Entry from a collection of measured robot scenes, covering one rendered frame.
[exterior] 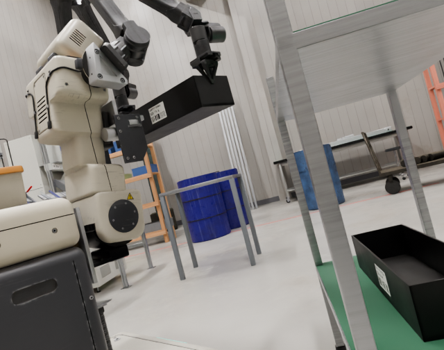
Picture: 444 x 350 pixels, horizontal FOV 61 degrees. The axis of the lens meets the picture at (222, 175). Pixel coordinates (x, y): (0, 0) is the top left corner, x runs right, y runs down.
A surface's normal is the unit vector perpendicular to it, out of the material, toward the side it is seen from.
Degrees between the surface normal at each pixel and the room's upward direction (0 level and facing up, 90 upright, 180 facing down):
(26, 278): 90
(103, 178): 90
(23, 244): 90
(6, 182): 92
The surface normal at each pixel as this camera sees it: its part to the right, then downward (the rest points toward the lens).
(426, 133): -0.15, 0.02
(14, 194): 0.70, -0.16
